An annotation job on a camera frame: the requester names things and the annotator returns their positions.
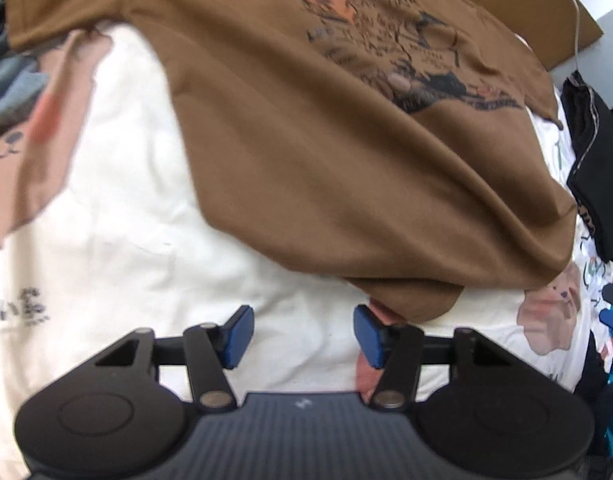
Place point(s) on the flattened brown cardboard box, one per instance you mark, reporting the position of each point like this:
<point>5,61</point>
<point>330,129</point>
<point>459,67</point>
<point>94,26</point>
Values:
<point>536,10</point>

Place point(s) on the folded black clothes stack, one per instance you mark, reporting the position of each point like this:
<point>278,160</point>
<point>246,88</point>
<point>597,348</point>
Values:
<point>601,160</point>

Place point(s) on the brown printed t-shirt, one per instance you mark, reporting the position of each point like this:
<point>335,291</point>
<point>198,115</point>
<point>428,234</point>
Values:
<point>311,135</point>

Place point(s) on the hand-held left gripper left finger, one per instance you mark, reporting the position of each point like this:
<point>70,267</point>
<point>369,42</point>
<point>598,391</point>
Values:
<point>239,335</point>

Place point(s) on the grey-blue crumpled garment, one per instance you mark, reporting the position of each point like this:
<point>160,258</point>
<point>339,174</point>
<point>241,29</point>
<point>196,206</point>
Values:
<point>11,75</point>

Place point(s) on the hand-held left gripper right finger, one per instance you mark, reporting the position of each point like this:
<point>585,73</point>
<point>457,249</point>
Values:
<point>369,337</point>

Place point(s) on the cream bear print bedsheet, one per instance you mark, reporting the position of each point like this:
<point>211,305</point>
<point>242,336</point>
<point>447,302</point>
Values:
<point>136,235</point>

